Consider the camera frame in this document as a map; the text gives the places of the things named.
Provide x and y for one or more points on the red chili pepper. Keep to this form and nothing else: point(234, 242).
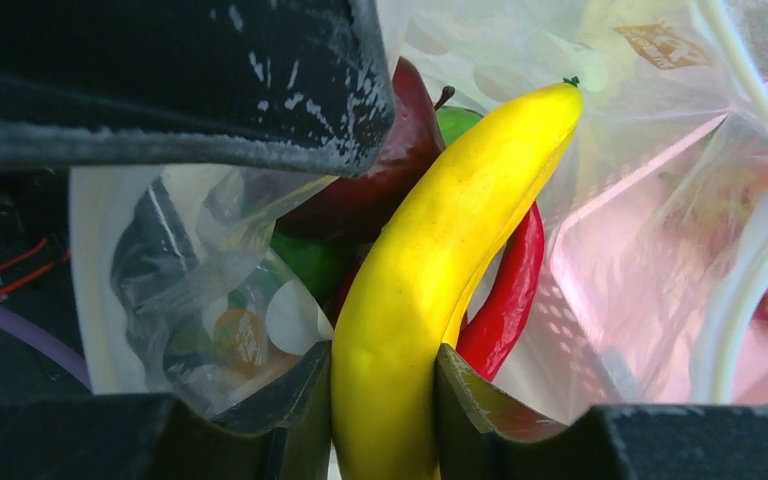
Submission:
point(487, 340)

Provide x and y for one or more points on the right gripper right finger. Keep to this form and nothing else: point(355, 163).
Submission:
point(483, 433)

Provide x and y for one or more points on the yellow lemon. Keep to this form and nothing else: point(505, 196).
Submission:
point(240, 342)

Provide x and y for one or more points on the pink plastic basket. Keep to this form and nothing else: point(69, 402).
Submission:
point(654, 276)

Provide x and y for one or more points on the clear zip top bag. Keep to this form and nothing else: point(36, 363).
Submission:
point(159, 253)

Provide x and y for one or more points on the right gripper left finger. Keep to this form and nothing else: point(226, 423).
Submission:
point(280, 432)

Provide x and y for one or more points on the yellow banana bunch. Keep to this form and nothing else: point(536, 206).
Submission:
point(417, 279)

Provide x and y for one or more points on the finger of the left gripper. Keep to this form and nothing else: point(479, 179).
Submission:
point(290, 85)

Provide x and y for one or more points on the green striped melon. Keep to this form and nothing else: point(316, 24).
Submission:
point(455, 121)

